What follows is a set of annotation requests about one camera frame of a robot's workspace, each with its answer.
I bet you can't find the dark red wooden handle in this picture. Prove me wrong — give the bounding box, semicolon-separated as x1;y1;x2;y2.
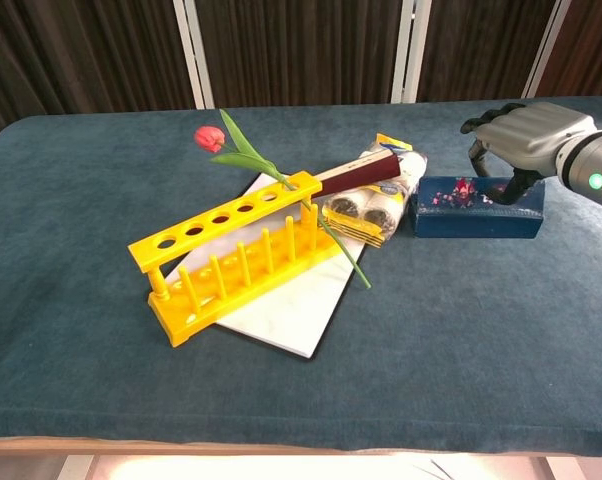
315;151;401;196

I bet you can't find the blue floral box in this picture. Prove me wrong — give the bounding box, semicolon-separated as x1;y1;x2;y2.
410;175;546;239

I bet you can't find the yellow test tube rack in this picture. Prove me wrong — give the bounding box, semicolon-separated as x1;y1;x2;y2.
127;170;342;348

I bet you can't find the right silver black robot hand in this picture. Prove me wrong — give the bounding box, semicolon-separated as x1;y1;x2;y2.
460;102;597;206

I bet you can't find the red artificial tulip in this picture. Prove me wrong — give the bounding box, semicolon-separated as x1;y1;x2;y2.
194;108;372;290

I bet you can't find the blue velvet tablecloth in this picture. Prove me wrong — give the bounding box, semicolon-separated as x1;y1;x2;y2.
0;95;602;457

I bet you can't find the white marble tile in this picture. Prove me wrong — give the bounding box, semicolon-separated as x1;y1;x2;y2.
165;172;367;360

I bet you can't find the clear snack roll package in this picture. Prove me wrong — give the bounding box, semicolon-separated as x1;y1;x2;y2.
323;132;429;250

